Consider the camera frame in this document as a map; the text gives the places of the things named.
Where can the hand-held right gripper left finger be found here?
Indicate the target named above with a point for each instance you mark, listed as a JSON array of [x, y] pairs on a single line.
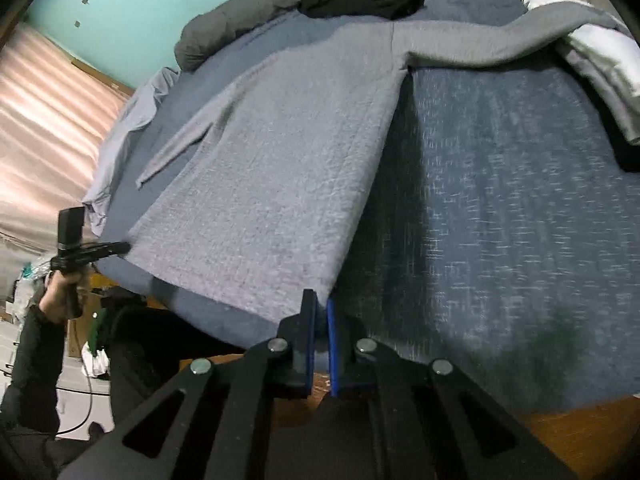
[[309, 355]]

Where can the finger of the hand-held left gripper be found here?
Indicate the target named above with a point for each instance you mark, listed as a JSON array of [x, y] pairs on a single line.
[[110, 250]]

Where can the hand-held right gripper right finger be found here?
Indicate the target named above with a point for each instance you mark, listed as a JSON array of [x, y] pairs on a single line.
[[334, 360]]

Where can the grey knit sweater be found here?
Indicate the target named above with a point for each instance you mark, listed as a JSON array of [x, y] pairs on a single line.
[[280, 185]]

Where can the person's left forearm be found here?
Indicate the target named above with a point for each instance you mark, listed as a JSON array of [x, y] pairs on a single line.
[[35, 370]]

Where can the person's left hand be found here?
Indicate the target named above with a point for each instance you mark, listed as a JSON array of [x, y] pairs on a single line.
[[55, 300]]

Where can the crumpled plastic bag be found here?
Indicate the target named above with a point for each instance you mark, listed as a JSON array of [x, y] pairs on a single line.
[[30, 280]]

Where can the pink curtain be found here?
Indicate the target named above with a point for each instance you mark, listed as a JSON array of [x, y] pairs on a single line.
[[45, 135]]

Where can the light blue cloth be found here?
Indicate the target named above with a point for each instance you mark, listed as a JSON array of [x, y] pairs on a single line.
[[130, 125]]

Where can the wooden window trim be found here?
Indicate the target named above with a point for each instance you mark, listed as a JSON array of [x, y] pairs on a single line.
[[102, 77]]

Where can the bed with blue sheet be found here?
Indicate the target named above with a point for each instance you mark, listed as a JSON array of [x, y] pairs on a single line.
[[500, 235]]

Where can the dark grey rolled duvet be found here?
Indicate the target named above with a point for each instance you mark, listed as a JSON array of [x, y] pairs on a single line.
[[215, 35]]

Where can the black crumpled garment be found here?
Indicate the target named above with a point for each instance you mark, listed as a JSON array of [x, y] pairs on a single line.
[[360, 7]]

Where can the light grey folded garment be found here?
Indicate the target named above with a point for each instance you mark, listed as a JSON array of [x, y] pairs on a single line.
[[620, 105]]

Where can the white folded shirt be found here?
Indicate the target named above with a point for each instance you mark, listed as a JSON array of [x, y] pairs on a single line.
[[600, 40]]

